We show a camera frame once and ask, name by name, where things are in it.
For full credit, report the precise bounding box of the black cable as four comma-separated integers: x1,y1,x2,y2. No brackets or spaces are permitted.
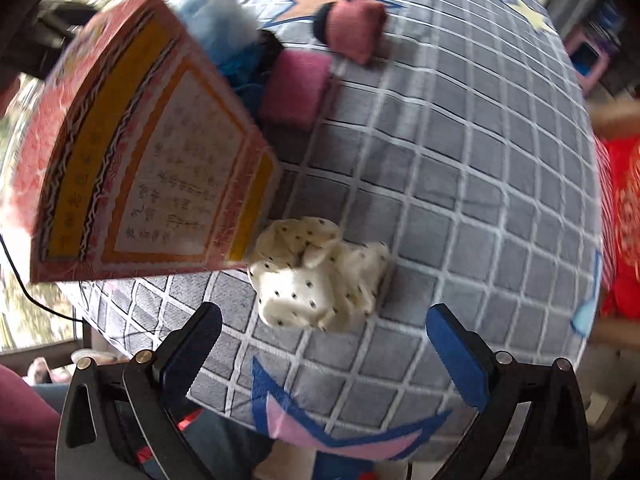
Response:
0,235,83,323

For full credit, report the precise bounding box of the white cardboard box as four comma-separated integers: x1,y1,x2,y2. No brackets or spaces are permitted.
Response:
0,0,283,286

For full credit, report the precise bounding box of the black scrunchie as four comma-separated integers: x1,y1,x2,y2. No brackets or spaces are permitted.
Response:
312,4,335,43

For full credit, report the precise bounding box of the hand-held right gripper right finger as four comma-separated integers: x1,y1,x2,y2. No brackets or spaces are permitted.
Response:
426,304,593,480

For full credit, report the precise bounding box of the pink garment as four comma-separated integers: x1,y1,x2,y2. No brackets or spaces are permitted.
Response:
0,365,61,480

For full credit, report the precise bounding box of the pink plastic stool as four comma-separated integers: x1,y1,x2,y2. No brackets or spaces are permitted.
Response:
565,25,621,93

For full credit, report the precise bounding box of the red embroidered cushion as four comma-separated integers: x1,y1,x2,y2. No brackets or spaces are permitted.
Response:
595,137,640,318

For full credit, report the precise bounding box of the blue scrunchie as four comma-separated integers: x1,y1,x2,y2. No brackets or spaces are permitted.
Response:
220,42,273,111

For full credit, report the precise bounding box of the white polka dot scrunchie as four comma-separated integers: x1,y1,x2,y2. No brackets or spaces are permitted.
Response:
247,216,393,333

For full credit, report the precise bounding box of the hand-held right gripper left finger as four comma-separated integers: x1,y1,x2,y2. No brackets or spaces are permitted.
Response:
55,302,223,480

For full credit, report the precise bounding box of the person's jeans leg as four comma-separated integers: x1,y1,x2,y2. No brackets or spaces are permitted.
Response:
185,407,321,480

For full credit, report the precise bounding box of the light blue fluffy pompom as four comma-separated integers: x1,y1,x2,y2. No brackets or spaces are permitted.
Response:
170,0,261,61

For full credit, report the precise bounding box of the grey checked star tablecloth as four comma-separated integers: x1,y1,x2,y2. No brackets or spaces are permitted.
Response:
55,0,603,463

